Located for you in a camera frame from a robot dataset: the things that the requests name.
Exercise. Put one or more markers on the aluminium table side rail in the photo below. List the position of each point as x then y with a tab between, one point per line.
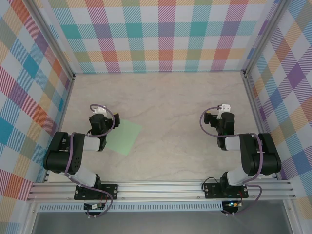
67	97
259	122

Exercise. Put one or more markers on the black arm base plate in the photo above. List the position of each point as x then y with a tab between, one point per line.
112	190
210	191

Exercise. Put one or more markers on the long aluminium mounting rail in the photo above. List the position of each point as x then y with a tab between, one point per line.
158	190

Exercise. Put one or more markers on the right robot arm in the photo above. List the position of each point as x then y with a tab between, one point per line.
265	156

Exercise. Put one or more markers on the aluminium frame post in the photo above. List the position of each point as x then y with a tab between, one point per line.
264	39
52	39

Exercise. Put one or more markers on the grey metal panel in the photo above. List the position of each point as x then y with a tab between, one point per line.
158	223

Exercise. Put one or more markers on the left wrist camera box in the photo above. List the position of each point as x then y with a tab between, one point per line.
100	110

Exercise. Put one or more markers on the circuit board with yellow connector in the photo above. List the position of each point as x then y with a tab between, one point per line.
234	204

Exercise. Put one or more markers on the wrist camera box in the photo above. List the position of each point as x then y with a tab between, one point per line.
100	110
224	108

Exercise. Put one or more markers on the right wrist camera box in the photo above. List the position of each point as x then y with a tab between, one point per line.
224	108

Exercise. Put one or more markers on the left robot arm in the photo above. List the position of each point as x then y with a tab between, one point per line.
61	158

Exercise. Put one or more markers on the small black circuit board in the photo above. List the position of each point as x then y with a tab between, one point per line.
92	206

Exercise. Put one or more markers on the light green paper sheet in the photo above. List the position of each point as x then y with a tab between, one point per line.
124	136

